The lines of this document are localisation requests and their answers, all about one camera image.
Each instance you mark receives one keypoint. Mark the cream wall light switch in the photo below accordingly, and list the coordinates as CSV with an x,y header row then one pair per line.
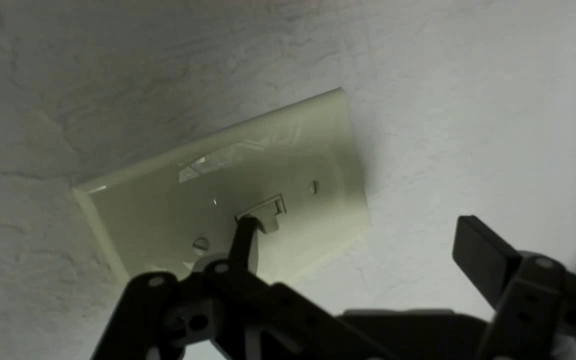
x,y
295,168

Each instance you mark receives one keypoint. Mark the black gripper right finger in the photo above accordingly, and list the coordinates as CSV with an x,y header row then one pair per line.
x,y
532,295

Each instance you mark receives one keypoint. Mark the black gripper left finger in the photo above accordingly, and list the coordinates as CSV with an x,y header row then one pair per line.
x,y
227,304

